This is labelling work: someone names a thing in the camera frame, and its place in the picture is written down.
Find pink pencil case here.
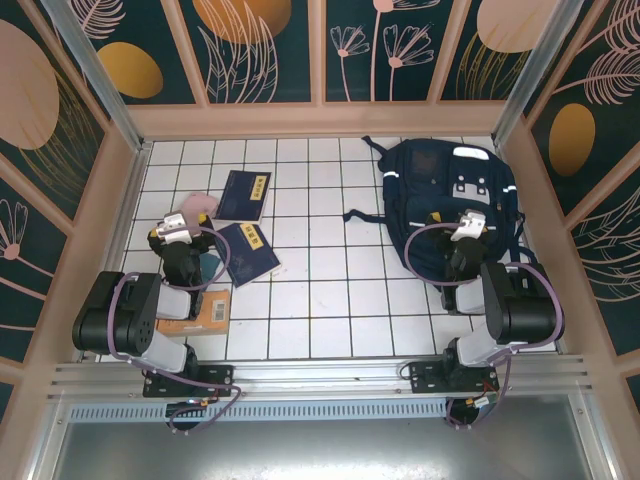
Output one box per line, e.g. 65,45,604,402
178,193,222,227

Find navy book with yellow label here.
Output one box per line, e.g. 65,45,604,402
213,169,273,226
214,222,282,289

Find navy blue backpack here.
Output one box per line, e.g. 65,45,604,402
342,134,539,291

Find orange cardboard box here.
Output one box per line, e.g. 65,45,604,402
154,287,233,336

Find grey metal sheet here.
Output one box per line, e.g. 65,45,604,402
49,422,601,480

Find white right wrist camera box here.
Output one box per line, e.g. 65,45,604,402
448,209,489,243

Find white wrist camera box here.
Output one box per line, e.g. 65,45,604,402
149,211,203,247
448,209,489,243

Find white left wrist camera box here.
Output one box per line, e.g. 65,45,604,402
149,211,203,247

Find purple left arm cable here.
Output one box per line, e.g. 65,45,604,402
106,227,245,435

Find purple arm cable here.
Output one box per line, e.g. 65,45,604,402
403,222,565,432
106,227,245,435

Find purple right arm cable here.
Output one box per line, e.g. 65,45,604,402
403,222,565,432

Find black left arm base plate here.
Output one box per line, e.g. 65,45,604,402
143,363,236,399

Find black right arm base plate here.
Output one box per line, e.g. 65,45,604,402
409,360,501,396

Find aluminium corner post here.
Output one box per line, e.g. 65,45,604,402
492,0,586,146
39,0,154,154

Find aluminium mounting rail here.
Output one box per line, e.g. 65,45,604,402
47,353,596,402

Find grey slotted cable duct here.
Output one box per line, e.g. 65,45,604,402
67,402,451,424

